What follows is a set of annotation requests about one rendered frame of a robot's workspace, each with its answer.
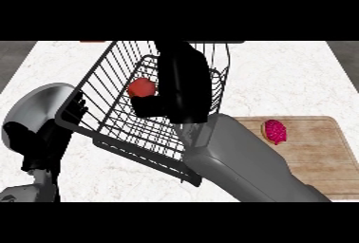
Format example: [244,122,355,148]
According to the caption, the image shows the black wire tiered basket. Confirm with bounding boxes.
[55,40,246,188]

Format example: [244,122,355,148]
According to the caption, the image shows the red bell pepper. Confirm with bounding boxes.
[127,77,158,99]

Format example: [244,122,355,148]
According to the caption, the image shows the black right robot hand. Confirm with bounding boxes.
[129,40,213,125]

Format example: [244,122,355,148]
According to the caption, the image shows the wooden cutting board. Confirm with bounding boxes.
[232,115,359,201]

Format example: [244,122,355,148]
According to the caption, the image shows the magenta round vegetable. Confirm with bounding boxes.
[262,119,290,146]

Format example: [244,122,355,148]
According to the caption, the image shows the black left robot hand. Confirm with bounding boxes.
[3,90,90,174]

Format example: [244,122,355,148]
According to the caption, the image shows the silver metal bowl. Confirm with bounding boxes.
[0,83,88,150]

